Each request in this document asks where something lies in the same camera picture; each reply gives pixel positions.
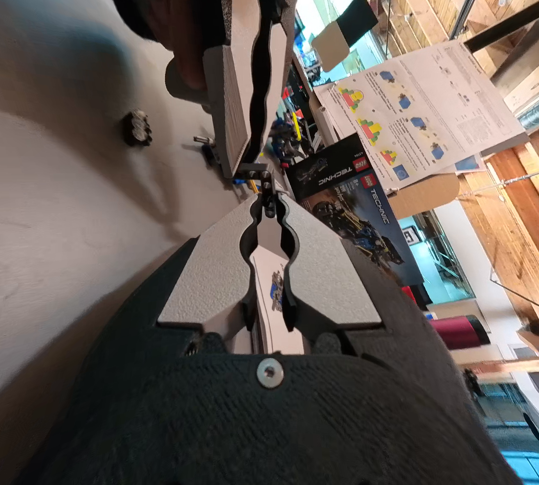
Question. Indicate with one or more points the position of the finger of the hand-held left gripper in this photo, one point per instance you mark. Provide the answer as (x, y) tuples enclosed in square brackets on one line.
[(278, 68), (227, 114)]

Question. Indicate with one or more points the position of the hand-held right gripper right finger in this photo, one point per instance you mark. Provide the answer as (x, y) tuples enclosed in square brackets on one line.
[(328, 274)]

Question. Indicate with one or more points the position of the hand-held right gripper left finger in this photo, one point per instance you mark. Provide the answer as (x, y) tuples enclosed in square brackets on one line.
[(206, 278)]

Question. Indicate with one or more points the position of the grey angled lego beam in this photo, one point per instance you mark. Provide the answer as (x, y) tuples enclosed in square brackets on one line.
[(257, 172)]

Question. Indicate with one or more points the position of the partly built lego model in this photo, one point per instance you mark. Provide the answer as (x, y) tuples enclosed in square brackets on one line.
[(208, 152)]

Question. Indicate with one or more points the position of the open lego instruction booklet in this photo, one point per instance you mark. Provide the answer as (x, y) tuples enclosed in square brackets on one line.
[(273, 304)]

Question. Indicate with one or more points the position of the lego set box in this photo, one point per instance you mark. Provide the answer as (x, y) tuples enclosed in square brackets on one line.
[(358, 207)]

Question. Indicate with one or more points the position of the person's left hand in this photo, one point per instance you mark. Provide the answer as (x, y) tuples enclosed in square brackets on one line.
[(185, 17)]

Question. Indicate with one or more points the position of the black and beige card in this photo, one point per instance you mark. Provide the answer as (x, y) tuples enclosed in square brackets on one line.
[(345, 34)]

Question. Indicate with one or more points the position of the brown cardboard piece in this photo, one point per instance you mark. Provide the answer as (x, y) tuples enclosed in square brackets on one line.
[(425, 196)]

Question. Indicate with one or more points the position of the red cylinder bottle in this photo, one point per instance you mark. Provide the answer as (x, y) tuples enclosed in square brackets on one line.
[(457, 332)]

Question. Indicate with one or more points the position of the hanging printed instruction sheet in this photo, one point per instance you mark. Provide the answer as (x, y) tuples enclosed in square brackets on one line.
[(442, 114)]

